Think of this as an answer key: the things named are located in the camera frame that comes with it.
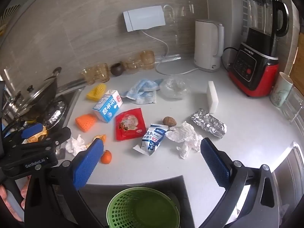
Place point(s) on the clear plastic bag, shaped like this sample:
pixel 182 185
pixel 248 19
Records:
pixel 174 87

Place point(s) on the small tangerine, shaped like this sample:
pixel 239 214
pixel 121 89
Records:
pixel 106 158

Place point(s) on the crumpled aluminium foil wad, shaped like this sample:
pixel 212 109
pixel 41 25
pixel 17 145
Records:
pixel 209 123

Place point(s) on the person's left hand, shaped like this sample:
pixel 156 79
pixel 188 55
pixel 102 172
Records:
pixel 2 194

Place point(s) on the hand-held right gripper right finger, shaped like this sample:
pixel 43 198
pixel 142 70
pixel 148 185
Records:
pixel 215 163

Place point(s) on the brown clay cup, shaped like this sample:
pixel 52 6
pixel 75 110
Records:
pixel 117 69

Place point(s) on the green plastic basket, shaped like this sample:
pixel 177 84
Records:
pixel 118 209

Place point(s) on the small orange peel piece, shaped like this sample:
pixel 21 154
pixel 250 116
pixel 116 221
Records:
pixel 101 137

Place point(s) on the white tissue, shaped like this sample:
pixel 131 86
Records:
pixel 74 144

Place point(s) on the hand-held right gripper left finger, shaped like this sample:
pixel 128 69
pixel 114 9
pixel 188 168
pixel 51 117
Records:
pixel 87 162

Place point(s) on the foil burner liner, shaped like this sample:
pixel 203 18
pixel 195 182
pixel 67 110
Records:
pixel 57 114

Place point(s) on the blue and white milk carton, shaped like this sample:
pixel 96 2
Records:
pixel 106 106

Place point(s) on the amber ribbed glass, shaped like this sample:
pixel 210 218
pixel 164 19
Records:
pixel 147 60

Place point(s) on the white electric kettle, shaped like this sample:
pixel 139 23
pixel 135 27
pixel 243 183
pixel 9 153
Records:
pixel 206 47

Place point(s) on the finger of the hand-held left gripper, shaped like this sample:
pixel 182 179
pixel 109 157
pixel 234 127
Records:
pixel 60 135
pixel 30 130

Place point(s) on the white cup with green print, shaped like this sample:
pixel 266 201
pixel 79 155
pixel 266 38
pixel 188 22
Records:
pixel 280 92

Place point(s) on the amber glass cup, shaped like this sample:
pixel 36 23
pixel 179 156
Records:
pixel 102 73
pixel 89 77

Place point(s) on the brown nut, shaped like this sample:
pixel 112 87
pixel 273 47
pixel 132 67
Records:
pixel 169 121

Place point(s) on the clear glass teapot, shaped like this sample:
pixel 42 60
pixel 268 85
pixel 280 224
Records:
pixel 133 65

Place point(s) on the wooden cutting board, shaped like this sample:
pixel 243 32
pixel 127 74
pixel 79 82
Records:
pixel 299 71

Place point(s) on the crumpled white paper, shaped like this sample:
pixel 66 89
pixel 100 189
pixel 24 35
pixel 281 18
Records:
pixel 184 135

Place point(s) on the gas stove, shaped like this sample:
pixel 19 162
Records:
pixel 70 99

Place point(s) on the blue and white wipes packet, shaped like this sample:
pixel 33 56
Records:
pixel 152 139

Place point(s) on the glass wok lid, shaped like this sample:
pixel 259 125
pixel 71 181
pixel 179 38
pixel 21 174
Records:
pixel 30 95

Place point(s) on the clear acrylic holder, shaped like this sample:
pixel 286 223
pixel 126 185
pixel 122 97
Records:
pixel 294 106

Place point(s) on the white wall socket box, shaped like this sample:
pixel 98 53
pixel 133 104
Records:
pixel 143 17

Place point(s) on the black wok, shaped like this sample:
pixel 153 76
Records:
pixel 46 101

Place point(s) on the red and black blender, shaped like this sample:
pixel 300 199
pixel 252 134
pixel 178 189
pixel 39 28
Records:
pixel 251 66

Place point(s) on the red snack packet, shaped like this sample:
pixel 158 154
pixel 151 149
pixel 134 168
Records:
pixel 129 123

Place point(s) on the range hood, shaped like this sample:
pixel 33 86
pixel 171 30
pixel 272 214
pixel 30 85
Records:
pixel 7 19

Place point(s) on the white sponge block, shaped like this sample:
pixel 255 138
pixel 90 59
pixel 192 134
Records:
pixel 212 97

